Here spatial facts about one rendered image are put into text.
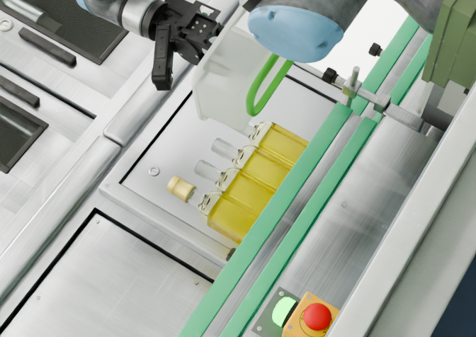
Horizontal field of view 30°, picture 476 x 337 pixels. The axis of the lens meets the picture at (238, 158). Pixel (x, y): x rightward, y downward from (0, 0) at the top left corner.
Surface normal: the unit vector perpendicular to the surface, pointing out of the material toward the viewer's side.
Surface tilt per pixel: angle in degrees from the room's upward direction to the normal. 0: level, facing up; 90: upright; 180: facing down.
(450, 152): 90
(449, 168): 90
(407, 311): 90
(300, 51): 95
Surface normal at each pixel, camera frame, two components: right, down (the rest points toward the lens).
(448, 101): -0.54, 0.74
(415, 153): 0.03, -0.47
